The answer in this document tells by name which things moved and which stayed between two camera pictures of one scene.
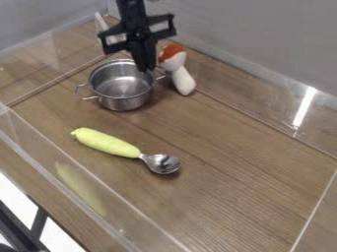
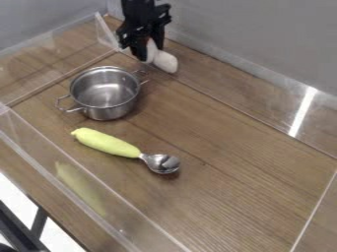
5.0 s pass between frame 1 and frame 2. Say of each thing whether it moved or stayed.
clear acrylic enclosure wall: stayed
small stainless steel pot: moved
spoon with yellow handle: stayed
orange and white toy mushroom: moved
